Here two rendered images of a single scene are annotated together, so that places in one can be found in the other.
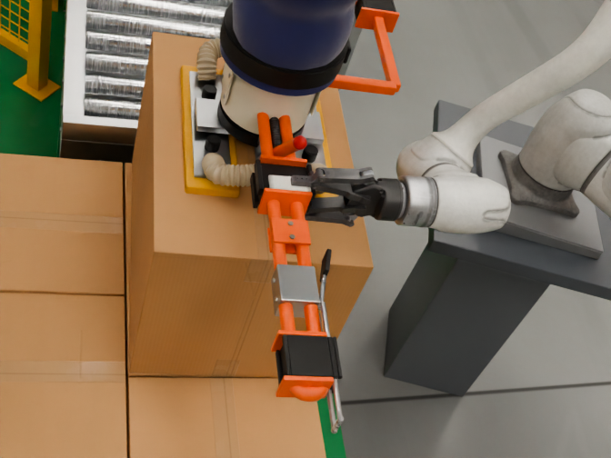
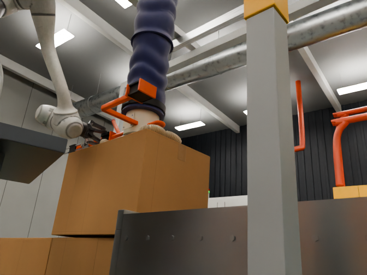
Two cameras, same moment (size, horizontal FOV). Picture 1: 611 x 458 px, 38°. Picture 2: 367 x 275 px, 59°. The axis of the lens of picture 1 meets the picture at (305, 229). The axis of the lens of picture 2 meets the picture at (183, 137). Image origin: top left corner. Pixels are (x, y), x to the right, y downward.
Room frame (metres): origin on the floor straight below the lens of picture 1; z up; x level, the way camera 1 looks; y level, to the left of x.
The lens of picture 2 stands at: (2.77, -0.24, 0.46)
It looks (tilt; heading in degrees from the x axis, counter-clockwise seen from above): 22 degrees up; 157
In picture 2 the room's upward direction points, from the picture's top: 4 degrees clockwise
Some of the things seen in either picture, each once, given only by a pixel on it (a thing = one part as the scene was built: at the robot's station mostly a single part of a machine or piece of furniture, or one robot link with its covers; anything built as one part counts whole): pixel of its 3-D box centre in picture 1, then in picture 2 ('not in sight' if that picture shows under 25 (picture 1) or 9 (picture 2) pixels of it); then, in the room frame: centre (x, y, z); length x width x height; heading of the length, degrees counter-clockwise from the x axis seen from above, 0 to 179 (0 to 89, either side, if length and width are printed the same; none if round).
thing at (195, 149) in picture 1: (209, 122); not in sight; (1.26, 0.25, 0.98); 0.34 x 0.10 x 0.05; 23
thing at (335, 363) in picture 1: (332, 334); (75, 147); (0.82, -0.10, 1.08); 0.31 x 0.03 x 0.05; 23
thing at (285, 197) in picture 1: (282, 185); (111, 139); (1.07, 0.06, 1.08); 0.10 x 0.08 x 0.06; 113
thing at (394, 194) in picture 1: (372, 198); (84, 130); (1.13, -0.09, 1.08); 0.09 x 0.07 x 0.08; 115
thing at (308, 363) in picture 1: (301, 363); not in sight; (0.75, -0.07, 1.08); 0.08 x 0.07 x 0.05; 23
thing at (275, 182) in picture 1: (289, 184); not in sight; (1.06, 0.05, 1.10); 0.07 x 0.03 x 0.01; 115
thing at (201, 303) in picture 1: (235, 205); (131, 195); (1.29, 0.16, 0.75); 0.60 x 0.40 x 0.40; 23
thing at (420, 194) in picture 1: (411, 201); not in sight; (1.16, -0.16, 1.08); 0.09 x 0.06 x 0.09; 25
